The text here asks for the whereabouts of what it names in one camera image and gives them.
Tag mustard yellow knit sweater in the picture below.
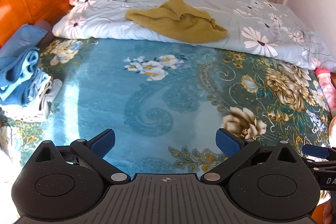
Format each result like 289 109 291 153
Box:
125 0 228 44

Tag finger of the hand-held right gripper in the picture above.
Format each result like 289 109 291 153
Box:
301 145 336 161

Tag light blue floral duvet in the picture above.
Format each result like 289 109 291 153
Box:
52 0 336 71

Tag pink printed cloth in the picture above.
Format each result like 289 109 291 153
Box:
314 68 336 116

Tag grey-blue folded cloth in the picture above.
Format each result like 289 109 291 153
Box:
0 24 48 58

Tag teal floral blanket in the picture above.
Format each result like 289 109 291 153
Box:
0 37 336 177

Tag blue folded garment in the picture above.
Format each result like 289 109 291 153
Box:
0 47 40 109

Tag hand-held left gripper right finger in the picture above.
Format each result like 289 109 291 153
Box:
201 128 299 184

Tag dark brown cloth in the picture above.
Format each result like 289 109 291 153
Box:
34 20 56 49

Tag white and grey folded clothes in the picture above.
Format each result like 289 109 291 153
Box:
0 69 63 123

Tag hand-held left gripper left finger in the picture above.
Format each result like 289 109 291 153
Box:
34 129 131 184

